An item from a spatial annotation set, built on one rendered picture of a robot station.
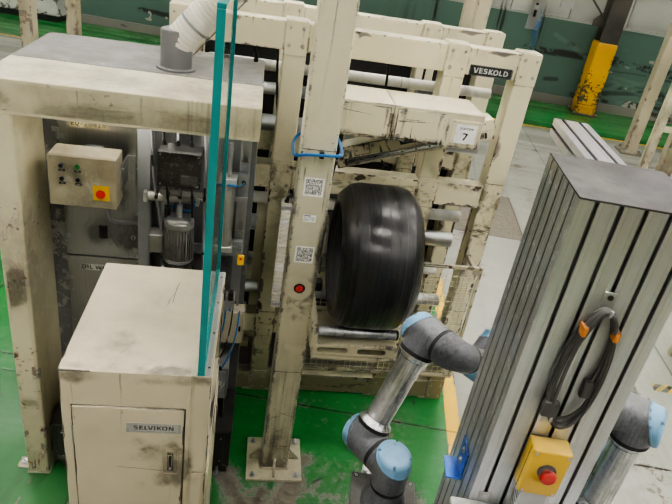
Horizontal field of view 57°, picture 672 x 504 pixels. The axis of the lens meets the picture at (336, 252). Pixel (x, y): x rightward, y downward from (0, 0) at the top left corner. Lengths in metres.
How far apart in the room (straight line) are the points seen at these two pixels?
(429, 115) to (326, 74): 0.55
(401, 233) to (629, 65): 10.24
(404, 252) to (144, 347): 0.99
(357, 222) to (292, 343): 0.67
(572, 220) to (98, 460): 1.45
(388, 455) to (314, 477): 1.19
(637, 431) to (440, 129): 1.34
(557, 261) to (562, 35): 10.71
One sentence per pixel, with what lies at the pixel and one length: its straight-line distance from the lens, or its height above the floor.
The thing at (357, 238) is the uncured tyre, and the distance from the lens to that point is 2.26.
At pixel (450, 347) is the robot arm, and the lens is 1.93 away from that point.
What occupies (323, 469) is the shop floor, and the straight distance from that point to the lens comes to 3.24.
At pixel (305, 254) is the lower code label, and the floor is 1.22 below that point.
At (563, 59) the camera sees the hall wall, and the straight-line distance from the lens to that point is 11.96.
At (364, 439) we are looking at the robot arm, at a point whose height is 0.93.
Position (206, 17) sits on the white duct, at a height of 2.01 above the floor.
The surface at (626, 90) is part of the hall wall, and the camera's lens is 12.40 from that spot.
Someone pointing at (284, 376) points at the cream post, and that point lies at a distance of 2.79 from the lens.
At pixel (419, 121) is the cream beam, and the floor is 1.73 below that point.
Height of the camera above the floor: 2.40
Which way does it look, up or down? 29 degrees down
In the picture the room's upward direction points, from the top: 10 degrees clockwise
